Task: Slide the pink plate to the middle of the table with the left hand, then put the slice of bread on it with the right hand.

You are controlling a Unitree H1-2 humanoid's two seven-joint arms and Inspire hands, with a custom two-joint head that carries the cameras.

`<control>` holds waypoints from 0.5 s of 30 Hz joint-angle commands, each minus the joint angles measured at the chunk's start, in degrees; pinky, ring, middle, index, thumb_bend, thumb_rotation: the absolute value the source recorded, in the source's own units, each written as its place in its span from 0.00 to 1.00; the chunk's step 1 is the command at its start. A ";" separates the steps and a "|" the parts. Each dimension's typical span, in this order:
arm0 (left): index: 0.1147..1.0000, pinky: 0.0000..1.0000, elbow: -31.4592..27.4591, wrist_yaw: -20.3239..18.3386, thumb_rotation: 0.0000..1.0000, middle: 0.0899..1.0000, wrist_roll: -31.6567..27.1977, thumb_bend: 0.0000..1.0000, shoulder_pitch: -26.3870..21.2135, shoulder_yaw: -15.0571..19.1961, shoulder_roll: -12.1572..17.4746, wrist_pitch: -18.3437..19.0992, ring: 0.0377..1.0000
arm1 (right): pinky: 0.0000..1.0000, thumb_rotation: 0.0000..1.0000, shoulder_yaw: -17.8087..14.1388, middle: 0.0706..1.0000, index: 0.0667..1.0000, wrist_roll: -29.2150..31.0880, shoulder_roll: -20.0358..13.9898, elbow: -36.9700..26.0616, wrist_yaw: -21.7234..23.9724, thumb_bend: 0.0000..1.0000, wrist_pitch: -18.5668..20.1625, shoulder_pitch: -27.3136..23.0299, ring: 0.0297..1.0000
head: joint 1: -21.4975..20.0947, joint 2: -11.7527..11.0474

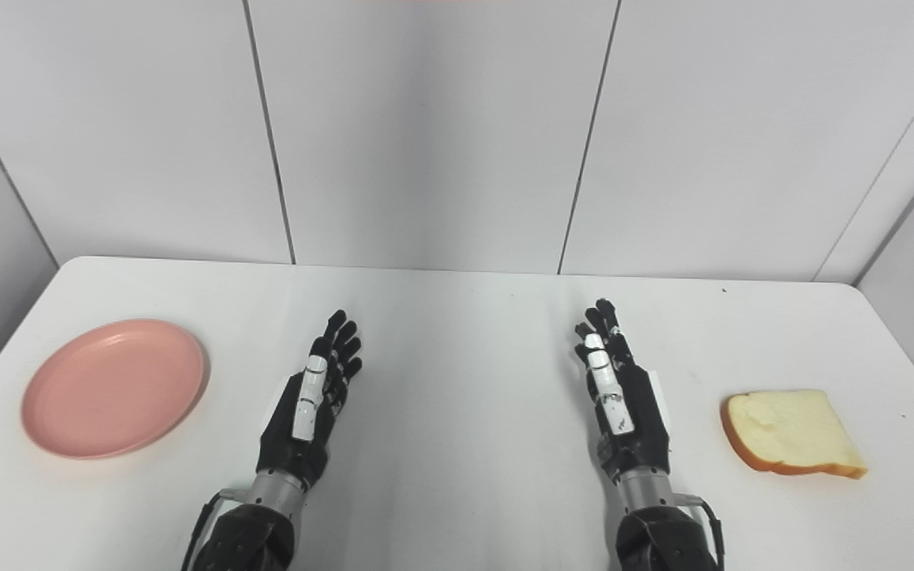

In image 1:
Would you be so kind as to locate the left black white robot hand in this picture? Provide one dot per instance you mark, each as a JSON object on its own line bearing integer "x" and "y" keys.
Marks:
{"x": 304, "y": 428}

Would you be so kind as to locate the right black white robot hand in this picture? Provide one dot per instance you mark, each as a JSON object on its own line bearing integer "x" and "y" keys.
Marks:
{"x": 630, "y": 412}

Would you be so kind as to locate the slice of white bread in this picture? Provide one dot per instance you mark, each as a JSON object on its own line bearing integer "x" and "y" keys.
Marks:
{"x": 790, "y": 432}

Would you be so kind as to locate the pink round plate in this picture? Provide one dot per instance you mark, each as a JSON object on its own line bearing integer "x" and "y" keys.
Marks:
{"x": 114, "y": 388}

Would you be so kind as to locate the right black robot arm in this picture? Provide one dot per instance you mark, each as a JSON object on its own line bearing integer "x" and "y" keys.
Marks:
{"x": 659, "y": 527}

